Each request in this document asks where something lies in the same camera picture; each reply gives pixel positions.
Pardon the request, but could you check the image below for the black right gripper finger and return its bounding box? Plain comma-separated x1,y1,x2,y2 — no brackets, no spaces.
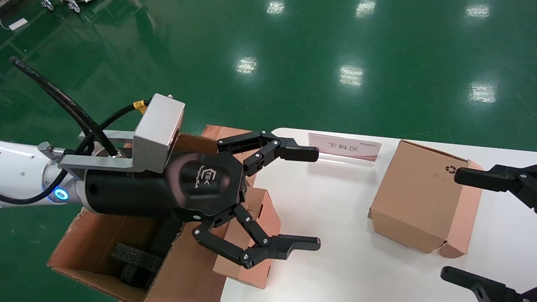
454,164,537,212
441,266,537,302

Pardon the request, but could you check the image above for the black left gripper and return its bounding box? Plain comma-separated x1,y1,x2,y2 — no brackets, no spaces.
84,130,322,269

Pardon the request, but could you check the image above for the plain small cardboard box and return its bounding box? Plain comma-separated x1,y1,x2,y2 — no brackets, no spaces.
213,185,282,290

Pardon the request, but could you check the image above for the cardboard box with recycling mark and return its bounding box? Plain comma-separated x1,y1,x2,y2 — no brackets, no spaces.
368,140,487,258

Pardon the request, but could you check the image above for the big open cardboard box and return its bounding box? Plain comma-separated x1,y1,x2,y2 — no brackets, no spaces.
47,132,242,302

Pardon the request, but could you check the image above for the clear acrylic sign with text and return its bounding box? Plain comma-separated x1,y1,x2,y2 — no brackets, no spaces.
308,133,383,169

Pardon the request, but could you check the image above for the black foam end cap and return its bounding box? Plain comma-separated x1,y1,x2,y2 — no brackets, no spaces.
110,242,165,290

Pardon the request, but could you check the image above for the white wheeled metal stand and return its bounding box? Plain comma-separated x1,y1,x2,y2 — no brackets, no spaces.
40,0,91,13

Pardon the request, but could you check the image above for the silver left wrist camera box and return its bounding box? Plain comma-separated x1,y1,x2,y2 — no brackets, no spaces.
59,94,186,173

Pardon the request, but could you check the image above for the thin black yellow-tagged cable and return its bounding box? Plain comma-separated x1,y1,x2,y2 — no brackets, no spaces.
0,99,151,206

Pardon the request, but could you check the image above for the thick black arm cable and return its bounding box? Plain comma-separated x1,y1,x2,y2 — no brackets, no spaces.
9,57,120,156

